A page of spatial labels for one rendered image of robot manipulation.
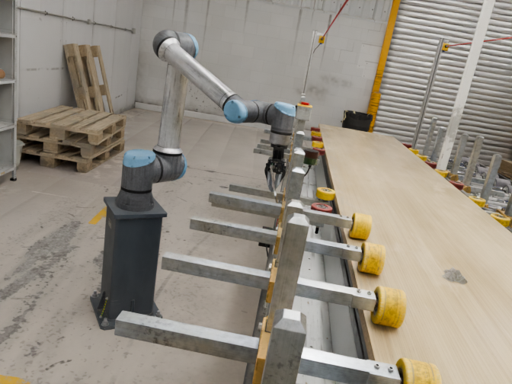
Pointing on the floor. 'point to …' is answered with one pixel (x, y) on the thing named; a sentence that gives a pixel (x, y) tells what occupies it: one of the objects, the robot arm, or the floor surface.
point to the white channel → (465, 83)
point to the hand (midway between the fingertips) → (272, 188)
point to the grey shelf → (8, 110)
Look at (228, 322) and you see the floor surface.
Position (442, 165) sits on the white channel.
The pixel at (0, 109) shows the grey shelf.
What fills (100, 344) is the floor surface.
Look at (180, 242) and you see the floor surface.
